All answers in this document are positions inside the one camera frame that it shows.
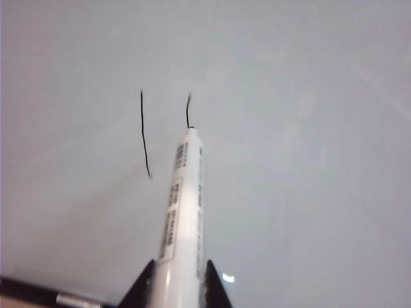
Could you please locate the white glass whiteboard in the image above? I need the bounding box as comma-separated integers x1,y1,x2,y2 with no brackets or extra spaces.
0,0,411,308

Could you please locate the white marker pen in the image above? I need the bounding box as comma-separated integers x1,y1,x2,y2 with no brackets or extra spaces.
144,125,207,308

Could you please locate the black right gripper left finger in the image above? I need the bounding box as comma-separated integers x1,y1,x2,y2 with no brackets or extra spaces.
116,259,157,308

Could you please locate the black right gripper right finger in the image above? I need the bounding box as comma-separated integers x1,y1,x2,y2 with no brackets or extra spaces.
203,259,234,308

